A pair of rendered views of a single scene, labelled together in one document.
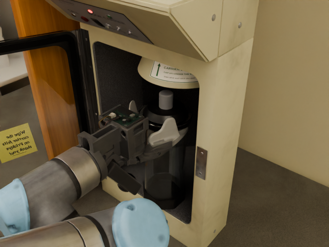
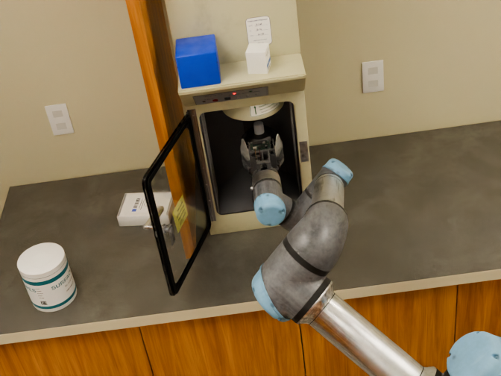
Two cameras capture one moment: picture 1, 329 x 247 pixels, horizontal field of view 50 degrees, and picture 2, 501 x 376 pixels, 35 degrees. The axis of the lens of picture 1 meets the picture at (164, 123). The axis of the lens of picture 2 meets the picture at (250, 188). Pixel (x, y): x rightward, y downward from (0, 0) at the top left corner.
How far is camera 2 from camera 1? 1.69 m
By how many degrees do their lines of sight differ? 31
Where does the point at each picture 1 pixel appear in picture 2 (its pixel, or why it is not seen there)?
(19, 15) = (162, 119)
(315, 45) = not seen: hidden behind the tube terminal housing
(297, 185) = (325, 151)
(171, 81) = (266, 113)
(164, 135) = (277, 147)
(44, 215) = (286, 201)
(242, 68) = not seen: hidden behind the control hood
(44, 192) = (278, 192)
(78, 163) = (273, 174)
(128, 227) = (340, 166)
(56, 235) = (329, 178)
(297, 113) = not seen: hidden behind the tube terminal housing
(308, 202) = (341, 157)
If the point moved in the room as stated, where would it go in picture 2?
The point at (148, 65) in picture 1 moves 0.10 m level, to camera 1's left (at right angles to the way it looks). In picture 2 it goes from (244, 111) to (218, 127)
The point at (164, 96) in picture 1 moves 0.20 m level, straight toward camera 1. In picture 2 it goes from (260, 125) to (312, 151)
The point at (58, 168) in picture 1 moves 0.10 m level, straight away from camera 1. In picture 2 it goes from (270, 180) to (235, 174)
